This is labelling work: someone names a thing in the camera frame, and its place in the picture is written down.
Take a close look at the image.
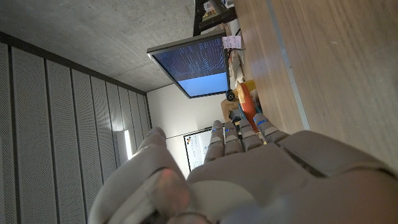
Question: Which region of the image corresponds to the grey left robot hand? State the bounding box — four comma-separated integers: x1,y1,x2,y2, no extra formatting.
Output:
88,113,398,224

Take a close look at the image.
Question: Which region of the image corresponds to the white whiteboard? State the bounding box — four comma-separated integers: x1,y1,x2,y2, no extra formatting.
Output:
183,126,215,172

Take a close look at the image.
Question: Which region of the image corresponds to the colourful toy airplane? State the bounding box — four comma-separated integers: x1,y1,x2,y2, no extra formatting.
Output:
221,80,265,133

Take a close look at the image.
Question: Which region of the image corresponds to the black computer monitor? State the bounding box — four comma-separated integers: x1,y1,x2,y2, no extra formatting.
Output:
146,29,231,100

